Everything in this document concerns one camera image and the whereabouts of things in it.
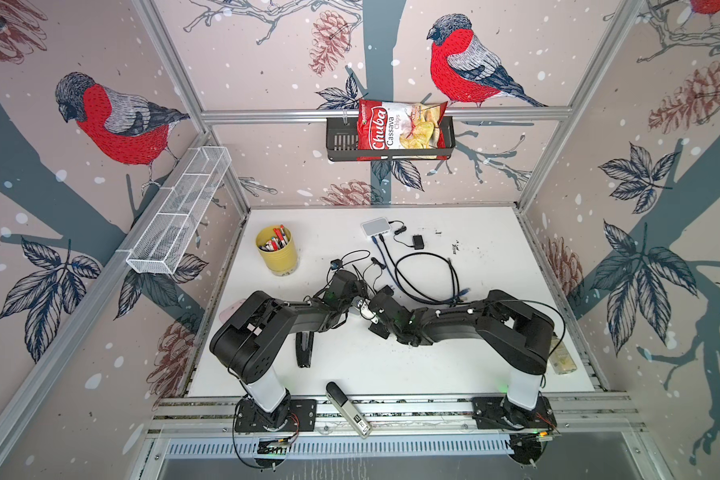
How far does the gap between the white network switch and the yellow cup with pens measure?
11.5 inches

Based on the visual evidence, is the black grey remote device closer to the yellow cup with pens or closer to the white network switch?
the yellow cup with pens

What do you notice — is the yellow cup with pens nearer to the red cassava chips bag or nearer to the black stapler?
the black stapler

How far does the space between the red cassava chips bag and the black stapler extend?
622 mm

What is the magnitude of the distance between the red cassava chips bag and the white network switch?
1.12 feet

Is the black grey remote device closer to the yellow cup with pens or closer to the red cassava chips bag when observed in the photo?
the yellow cup with pens

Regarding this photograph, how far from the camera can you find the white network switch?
3.70 feet

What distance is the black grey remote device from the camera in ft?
2.32

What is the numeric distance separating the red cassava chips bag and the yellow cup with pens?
16.4 inches

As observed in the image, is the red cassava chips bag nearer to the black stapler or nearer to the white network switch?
the white network switch

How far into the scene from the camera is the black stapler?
83 centimetres

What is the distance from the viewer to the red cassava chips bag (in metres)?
0.87
